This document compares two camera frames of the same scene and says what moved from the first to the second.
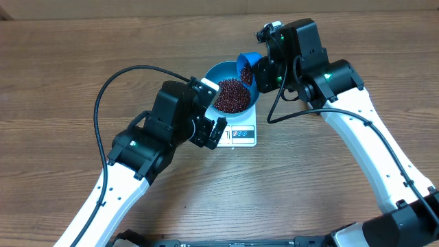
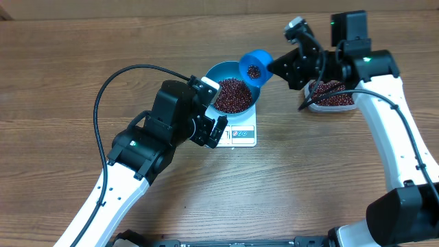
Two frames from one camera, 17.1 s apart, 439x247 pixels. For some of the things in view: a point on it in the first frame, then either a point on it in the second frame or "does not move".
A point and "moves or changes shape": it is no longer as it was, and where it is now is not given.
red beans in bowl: [232, 97] does not move
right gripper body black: [272, 78] -> [304, 73]
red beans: [246, 74] moves or changes shape
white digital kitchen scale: [241, 130] does not move
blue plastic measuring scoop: [246, 57] moves or changes shape
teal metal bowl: [228, 70] does not move
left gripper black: [206, 125] does not move
